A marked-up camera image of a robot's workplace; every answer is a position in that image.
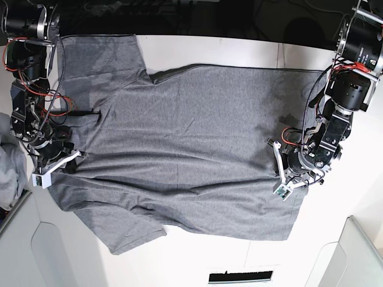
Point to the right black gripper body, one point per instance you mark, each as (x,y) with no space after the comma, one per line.
(49,153)

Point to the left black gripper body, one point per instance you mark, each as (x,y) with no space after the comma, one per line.
(298,168)

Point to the dark grey t-shirt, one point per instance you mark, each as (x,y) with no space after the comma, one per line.
(185,147)

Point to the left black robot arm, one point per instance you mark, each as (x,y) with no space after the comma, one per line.
(351,83)

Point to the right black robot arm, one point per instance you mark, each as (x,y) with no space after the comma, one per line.
(39,110)

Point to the light grey clothes pile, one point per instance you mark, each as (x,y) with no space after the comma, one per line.
(13,166)

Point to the left white bin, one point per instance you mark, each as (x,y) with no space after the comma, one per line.
(32,251)

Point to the white bin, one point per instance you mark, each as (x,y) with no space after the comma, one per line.
(32,251)
(351,261)

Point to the right white bin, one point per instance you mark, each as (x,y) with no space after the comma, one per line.
(351,261)

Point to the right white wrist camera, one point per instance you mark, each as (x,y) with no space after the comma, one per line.
(43,181)

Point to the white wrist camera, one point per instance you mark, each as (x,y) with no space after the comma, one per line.
(43,181)
(283,191)

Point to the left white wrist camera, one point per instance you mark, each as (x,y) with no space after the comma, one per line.
(283,191)

